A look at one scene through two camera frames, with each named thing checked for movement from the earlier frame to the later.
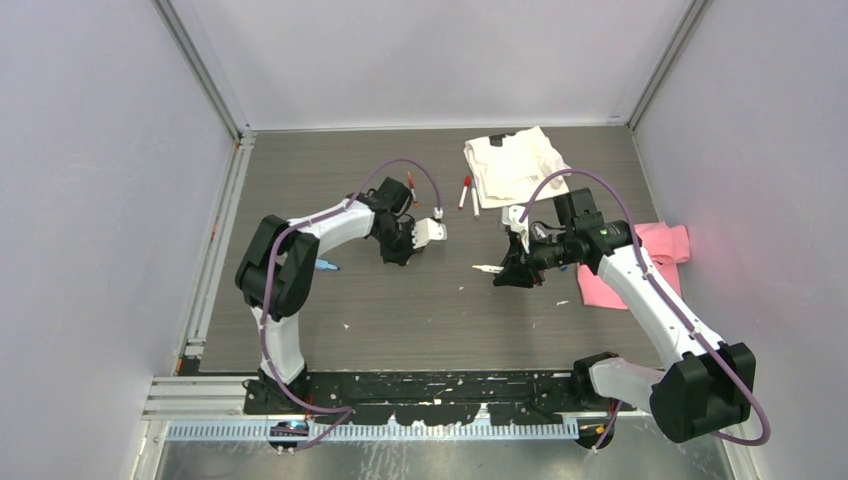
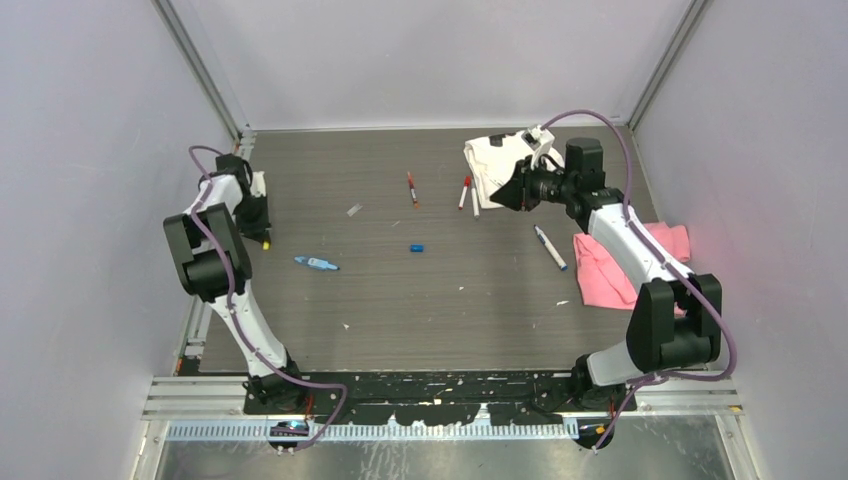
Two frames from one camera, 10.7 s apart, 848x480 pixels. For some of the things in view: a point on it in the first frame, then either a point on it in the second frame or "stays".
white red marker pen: (461, 203) stays
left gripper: (401, 256) to (256, 230)
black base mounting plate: (430, 398) stays
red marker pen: (411, 184) stays
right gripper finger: (515, 276) to (509, 195)
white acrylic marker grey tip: (475, 203) stays
